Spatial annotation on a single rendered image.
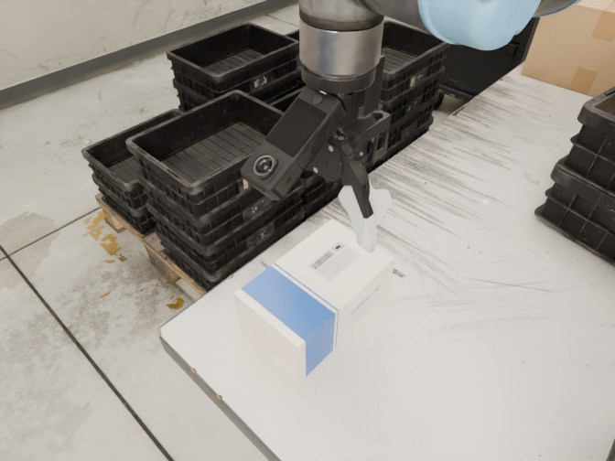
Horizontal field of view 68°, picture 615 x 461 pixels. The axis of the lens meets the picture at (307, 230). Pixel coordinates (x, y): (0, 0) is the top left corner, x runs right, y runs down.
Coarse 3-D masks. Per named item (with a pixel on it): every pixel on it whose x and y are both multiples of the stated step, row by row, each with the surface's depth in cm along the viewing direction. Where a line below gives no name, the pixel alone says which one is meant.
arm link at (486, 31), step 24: (360, 0) 34; (384, 0) 32; (408, 0) 30; (432, 0) 29; (456, 0) 27; (480, 0) 27; (504, 0) 27; (528, 0) 29; (408, 24) 33; (432, 24) 30; (456, 24) 28; (480, 24) 28; (504, 24) 28; (480, 48) 30
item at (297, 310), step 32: (288, 256) 65; (320, 256) 65; (352, 256) 65; (384, 256) 65; (256, 288) 61; (288, 288) 61; (320, 288) 61; (352, 288) 61; (384, 288) 68; (256, 320) 59; (288, 320) 57; (320, 320) 57; (352, 320) 64; (288, 352) 57; (320, 352) 61
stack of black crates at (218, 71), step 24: (240, 24) 180; (192, 48) 168; (216, 48) 176; (240, 48) 184; (264, 48) 182; (288, 48) 165; (192, 72) 158; (216, 72) 173; (240, 72) 153; (264, 72) 163; (288, 72) 172; (192, 96) 164; (216, 96) 155; (264, 96) 169
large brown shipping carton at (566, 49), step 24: (600, 0) 109; (552, 24) 113; (576, 24) 110; (600, 24) 107; (552, 48) 116; (576, 48) 113; (600, 48) 109; (528, 72) 123; (552, 72) 119; (576, 72) 116; (600, 72) 112
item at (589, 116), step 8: (600, 96) 70; (608, 96) 70; (584, 104) 68; (592, 104) 68; (600, 104) 69; (584, 112) 68; (592, 112) 66; (600, 112) 66; (584, 120) 68; (592, 120) 67; (600, 120) 66; (608, 120) 65; (592, 128) 67; (600, 128) 66; (608, 128) 66
